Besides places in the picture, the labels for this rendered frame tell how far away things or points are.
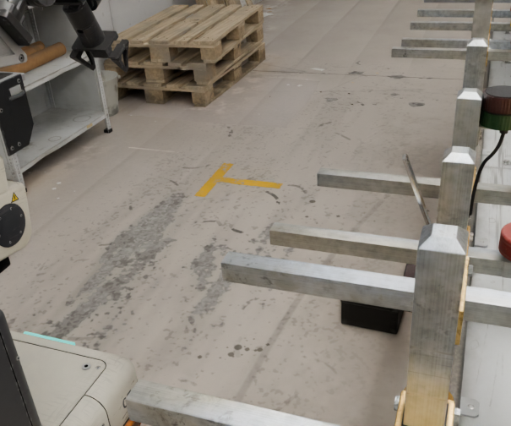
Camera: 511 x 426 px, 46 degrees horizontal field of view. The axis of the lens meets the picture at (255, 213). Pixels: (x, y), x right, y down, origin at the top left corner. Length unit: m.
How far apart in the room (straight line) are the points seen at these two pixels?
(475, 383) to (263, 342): 1.11
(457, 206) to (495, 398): 0.48
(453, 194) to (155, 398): 0.39
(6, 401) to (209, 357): 0.87
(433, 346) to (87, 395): 1.25
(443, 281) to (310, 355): 1.62
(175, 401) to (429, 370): 0.25
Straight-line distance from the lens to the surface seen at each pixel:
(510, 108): 0.94
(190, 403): 0.63
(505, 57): 2.19
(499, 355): 1.22
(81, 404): 1.65
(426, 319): 0.51
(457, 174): 0.72
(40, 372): 1.78
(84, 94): 4.07
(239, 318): 2.25
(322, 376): 2.01
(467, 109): 0.95
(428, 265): 0.48
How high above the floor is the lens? 1.41
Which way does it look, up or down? 29 degrees down
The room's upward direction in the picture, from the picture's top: 4 degrees counter-clockwise
